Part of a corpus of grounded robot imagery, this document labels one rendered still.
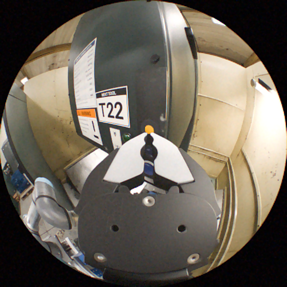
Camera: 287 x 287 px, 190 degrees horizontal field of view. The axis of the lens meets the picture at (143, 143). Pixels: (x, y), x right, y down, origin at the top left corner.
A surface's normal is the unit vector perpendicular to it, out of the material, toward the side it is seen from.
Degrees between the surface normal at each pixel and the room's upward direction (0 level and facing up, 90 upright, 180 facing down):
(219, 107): 90
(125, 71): 90
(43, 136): 90
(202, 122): 90
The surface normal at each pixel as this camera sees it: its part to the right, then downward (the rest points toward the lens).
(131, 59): -0.54, 0.46
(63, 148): 0.84, 0.27
